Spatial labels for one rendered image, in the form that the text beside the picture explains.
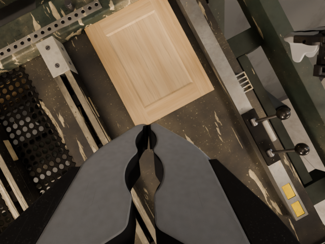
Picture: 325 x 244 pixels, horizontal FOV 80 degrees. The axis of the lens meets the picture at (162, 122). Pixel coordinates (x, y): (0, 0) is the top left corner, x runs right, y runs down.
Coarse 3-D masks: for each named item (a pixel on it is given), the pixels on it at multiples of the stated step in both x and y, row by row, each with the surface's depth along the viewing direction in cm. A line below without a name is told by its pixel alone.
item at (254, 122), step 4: (280, 108) 58; (284, 108) 57; (276, 112) 59; (280, 112) 57; (284, 112) 57; (288, 112) 56; (268, 116) 62; (272, 116) 61; (276, 116) 60; (280, 116) 57; (284, 116) 57; (288, 116) 57; (252, 120) 66; (256, 120) 66; (260, 120) 64; (264, 120) 63; (252, 124) 67; (256, 124) 66
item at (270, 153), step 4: (296, 144) 59; (300, 144) 58; (304, 144) 57; (296, 148) 58; (300, 148) 57; (304, 148) 57; (308, 148) 57; (268, 152) 66; (272, 152) 66; (276, 152) 65; (280, 152) 64; (296, 152) 58; (300, 152) 57; (304, 152) 57; (308, 152) 57; (268, 156) 67; (272, 156) 66
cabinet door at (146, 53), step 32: (160, 0) 70; (96, 32) 69; (128, 32) 70; (160, 32) 70; (128, 64) 70; (160, 64) 70; (192, 64) 70; (128, 96) 70; (160, 96) 70; (192, 96) 70
